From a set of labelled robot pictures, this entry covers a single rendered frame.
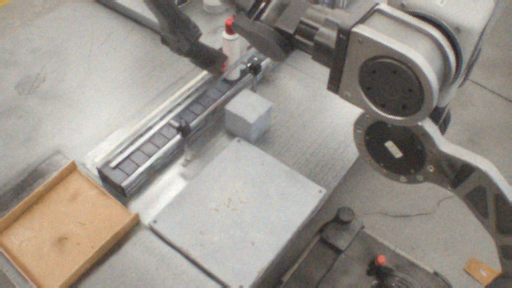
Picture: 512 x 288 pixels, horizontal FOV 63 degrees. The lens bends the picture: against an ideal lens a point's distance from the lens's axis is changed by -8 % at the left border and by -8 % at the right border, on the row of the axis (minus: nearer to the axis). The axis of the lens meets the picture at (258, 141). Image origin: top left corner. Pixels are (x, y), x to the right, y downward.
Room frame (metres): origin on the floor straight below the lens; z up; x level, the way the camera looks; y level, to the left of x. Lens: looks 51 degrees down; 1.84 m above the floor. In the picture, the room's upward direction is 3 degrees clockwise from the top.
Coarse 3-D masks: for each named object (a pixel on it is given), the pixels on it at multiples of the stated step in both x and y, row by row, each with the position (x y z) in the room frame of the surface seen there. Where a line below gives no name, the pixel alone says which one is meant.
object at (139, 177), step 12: (348, 0) 1.58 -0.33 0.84; (240, 84) 1.01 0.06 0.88; (252, 84) 1.06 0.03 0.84; (228, 96) 0.96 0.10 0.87; (216, 108) 0.92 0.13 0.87; (204, 120) 0.87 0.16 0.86; (192, 132) 0.83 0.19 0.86; (168, 144) 0.76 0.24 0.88; (180, 144) 0.79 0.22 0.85; (156, 156) 0.72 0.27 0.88; (168, 156) 0.75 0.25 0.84; (96, 168) 0.67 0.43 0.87; (144, 168) 0.68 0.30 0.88; (156, 168) 0.71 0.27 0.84; (108, 180) 0.65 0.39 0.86; (132, 180) 0.64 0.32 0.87; (144, 180) 0.67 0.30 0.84; (120, 192) 0.62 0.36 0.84
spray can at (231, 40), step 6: (228, 24) 1.03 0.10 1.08; (228, 30) 1.03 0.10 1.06; (228, 36) 1.03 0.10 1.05; (234, 36) 1.03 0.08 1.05; (228, 42) 1.02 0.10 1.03; (234, 42) 1.02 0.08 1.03; (222, 48) 1.04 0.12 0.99; (228, 48) 1.02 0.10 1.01; (234, 48) 1.02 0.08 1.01; (228, 54) 1.02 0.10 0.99; (234, 54) 1.02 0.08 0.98; (228, 60) 1.02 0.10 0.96; (234, 60) 1.02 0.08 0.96; (234, 72) 1.02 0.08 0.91; (228, 78) 1.02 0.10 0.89; (234, 78) 1.02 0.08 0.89
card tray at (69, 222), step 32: (64, 192) 0.62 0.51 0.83; (96, 192) 0.62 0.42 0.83; (0, 224) 0.49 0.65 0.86; (32, 224) 0.51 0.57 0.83; (64, 224) 0.52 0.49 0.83; (96, 224) 0.53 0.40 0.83; (128, 224) 0.52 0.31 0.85; (32, 256) 0.42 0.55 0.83; (64, 256) 0.43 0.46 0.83; (96, 256) 0.43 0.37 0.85
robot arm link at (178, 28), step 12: (144, 0) 0.83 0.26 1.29; (156, 0) 0.82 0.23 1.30; (168, 0) 0.84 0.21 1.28; (156, 12) 0.84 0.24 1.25; (168, 12) 0.84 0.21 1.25; (180, 12) 0.87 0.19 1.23; (168, 24) 0.84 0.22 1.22; (180, 24) 0.86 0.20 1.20; (192, 24) 0.90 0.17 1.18; (168, 36) 0.87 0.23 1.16; (180, 36) 0.86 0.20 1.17; (192, 36) 0.89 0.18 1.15; (180, 48) 0.87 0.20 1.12
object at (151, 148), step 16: (208, 80) 1.02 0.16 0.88; (224, 80) 1.02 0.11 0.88; (240, 80) 1.03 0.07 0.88; (208, 96) 0.95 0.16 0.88; (192, 112) 0.88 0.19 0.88; (176, 128) 0.82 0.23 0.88; (128, 144) 0.75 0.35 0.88; (160, 144) 0.76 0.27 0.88; (112, 160) 0.70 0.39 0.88; (128, 160) 0.70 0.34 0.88; (144, 160) 0.70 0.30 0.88; (112, 176) 0.65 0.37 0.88; (128, 176) 0.65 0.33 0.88
